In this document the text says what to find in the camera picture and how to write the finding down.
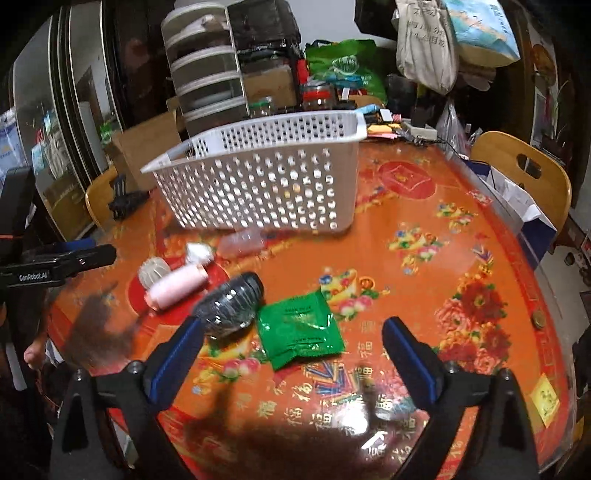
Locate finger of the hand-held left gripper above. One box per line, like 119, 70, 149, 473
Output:
65, 244, 117, 278
30, 238, 96, 262

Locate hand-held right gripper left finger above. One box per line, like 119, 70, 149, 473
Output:
48, 315, 206, 480

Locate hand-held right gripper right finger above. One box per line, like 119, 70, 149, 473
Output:
381, 316, 541, 480

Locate green foil packet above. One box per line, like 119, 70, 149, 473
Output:
256, 291, 346, 371

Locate white ribbed ball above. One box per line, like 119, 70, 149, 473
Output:
137, 257, 171, 289

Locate black clamp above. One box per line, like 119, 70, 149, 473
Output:
108, 174, 151, 221

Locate pink cylindrical bottle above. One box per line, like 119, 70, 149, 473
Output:
144, 264, 209, 311

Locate red printed tablecloth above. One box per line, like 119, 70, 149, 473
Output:
46, 134, 575, 480

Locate silver foil-wrapped item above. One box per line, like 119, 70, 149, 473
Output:
185, 242, 215, 266

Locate glass sliding door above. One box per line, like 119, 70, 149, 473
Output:
11, 0, 123, 241

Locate brown cardboard box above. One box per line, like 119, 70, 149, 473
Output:
104, 111, 185, 192

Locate white perforated plastic basket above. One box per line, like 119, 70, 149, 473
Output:
141, 110, 369, 232

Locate blue and white paper bag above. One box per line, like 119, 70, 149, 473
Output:
464, 159, 558, 271

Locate clear plastic drawer tower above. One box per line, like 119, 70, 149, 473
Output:
161, 2, 250, 137

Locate small glass jar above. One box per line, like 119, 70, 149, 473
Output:
249, 96, 275, 118

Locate colourful paper notes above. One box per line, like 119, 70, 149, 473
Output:
365, 108, 402, 144

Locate small cardboard box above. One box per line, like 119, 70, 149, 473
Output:
242, 69, 298, 112

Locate clear plastic bag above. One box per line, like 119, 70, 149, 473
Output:
436, 102, 465, 148

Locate glass jar with red contents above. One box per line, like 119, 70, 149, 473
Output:
302, 80, 334, 112

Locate black appliance box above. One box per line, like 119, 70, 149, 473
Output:
227, 0, 303, 77

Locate green shopping bag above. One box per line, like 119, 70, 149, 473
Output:
305, 39, 389, 100

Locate beige canvas tote bag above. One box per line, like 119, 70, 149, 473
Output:
392, 0, 459, 95

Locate blue printed bag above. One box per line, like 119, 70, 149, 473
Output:
441, 0, 522, 69

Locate wooden chair with handle hole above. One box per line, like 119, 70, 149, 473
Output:
471, 131, 572, 232

